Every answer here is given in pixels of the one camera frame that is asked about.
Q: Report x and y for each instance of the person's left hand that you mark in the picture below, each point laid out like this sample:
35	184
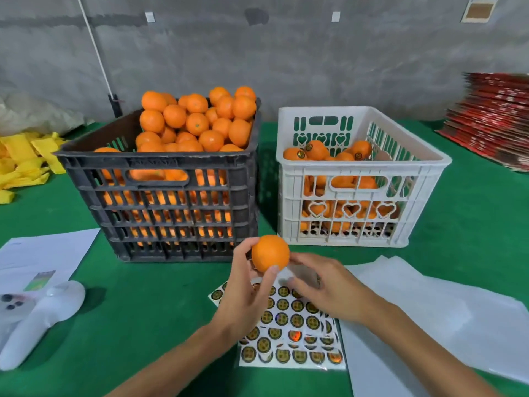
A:
240	301

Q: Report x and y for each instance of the person's right hand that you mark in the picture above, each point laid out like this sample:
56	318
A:
339	289

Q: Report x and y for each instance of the single orange fruit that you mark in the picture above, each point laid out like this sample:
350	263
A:
270	253

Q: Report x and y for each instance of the black plastic crate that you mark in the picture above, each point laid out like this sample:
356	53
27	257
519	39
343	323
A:
240	169

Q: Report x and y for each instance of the heap of labelled oranges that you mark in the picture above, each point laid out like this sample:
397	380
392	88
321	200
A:
314	150

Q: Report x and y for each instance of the white plastic crate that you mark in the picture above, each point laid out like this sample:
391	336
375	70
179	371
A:
322	110

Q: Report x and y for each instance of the pile of oranges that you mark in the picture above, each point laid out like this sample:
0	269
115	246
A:
153	101

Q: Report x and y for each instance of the person's left forearm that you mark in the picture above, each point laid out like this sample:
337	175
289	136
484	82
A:
169	364

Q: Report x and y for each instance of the person's right forearm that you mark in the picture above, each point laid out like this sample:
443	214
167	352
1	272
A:
430	351

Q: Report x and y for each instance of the white backing sheet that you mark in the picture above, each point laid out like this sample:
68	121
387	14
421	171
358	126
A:
496	335
413	301

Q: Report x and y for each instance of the green felt table cover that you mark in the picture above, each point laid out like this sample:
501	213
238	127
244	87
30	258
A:
140	326

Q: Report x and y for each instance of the white handheld controller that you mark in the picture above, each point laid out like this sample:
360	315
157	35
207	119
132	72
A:
45	314

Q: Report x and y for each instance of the white printed paper sheet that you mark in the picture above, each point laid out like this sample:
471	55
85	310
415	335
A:
45	252

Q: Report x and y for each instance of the stack of red cardboard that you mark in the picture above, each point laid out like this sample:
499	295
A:
488	120

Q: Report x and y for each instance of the pile of yellow bags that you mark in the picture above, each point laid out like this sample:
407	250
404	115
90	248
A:
25	161

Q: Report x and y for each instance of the beige woven sack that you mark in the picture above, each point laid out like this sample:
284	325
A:
37	118

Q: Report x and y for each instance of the white pole with black base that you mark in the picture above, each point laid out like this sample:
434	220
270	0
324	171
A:
95	53

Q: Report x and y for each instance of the small white wall square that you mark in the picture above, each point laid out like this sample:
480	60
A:
150	17
335	16

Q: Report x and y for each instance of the beige wall plate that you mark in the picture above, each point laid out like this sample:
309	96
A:
479	10

